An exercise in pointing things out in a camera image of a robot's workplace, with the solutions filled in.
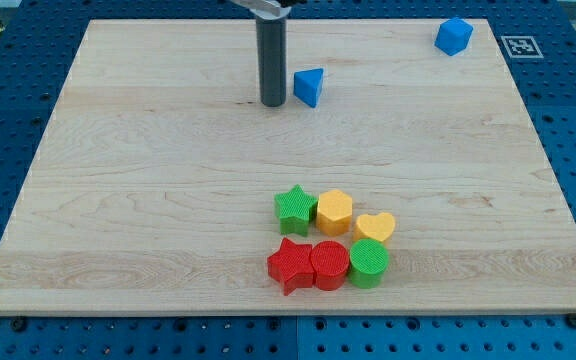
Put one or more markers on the green cylinder block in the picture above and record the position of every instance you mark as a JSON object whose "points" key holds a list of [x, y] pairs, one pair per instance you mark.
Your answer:
{"points": [[369, 260]]}

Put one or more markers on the yellow hexagon block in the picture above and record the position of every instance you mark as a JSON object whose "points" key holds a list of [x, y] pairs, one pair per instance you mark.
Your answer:
{"points": [[334, 212]]}

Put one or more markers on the white fiducial marker tag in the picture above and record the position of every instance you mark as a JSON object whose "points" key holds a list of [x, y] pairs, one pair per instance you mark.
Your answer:
{"points": [[521, 47]]}

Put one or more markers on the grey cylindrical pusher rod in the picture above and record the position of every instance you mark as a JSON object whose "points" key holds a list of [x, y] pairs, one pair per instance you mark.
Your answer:
{"points": [[271, 54]]}

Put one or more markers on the blue cube block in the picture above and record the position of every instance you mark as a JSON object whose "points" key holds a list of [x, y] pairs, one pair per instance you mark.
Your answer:
{"points": [[453, 36]]}

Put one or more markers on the blue triangle block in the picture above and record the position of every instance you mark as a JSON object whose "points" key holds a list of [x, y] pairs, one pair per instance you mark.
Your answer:
{"points": [[307, 86]]}

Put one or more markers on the red star block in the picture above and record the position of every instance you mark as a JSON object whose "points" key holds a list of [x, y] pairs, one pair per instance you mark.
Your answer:
{"points": [[291, 267]]}

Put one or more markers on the red cylinder block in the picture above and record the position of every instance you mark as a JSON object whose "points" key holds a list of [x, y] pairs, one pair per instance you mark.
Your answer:
{"points": [[330, 261]]}

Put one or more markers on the green star block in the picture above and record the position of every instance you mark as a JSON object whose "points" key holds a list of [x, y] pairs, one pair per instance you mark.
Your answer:
{"points": [[295, 210]]}

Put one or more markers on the yellow heart block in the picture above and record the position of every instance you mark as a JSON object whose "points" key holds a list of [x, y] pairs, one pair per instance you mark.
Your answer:
{"points": [[379, 227]]}

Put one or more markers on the wooden board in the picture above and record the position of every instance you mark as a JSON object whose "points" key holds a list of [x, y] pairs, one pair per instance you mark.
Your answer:
{"points": [[152, 189]]}

